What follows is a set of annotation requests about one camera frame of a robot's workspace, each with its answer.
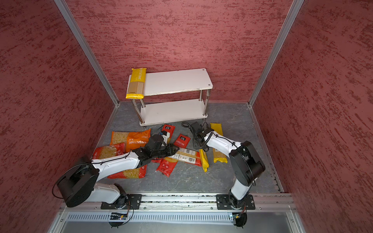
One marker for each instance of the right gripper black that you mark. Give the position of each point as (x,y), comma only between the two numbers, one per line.
(195,146)

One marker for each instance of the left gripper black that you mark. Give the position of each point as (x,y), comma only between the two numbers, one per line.
(171,150)

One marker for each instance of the yellow spaghetti bag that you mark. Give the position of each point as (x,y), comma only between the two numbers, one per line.
(136,84)
(218,154)
(204,160)

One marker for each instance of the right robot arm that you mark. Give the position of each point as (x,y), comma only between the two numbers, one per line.
(245,161)

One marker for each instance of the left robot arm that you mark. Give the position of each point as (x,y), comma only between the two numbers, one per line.
(81,183)

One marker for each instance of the white two-tier shelf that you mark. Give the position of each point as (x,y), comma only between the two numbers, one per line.
(173,96)

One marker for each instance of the clear labelled spaghetti bag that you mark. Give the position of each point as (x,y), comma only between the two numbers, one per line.
(188,156)

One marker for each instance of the red spaghetti bag right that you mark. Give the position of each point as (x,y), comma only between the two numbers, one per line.
(168,164)

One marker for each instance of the red spaghetti bag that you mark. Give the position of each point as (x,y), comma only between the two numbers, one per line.
(169,129)
(168,164)

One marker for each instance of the red spaghetti bag left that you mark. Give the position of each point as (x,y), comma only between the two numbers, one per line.
(169,129)

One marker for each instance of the red macaroni bag large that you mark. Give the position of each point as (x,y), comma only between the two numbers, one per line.
(138,173)

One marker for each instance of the orange pastatime macaroni bag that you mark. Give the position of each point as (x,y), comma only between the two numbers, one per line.
(132,140)

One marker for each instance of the red macaroni bag small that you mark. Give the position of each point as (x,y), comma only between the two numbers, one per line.
(109,151)

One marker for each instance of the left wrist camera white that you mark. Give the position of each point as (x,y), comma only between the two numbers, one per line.
(166,136)

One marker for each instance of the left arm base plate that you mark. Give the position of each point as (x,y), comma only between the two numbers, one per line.
(124,202)

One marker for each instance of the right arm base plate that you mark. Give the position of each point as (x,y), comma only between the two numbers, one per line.
(229,202)

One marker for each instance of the aluminium rail front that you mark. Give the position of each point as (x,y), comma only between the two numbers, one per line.
(194,202)

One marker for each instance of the right corner aluminium post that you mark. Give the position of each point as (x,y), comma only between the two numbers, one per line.
(286,27)

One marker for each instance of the corner aluminium post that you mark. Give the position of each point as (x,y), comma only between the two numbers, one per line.
(70,20)
(286,27)

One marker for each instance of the left corner aluminium post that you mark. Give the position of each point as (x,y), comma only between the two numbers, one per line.
(70,20)

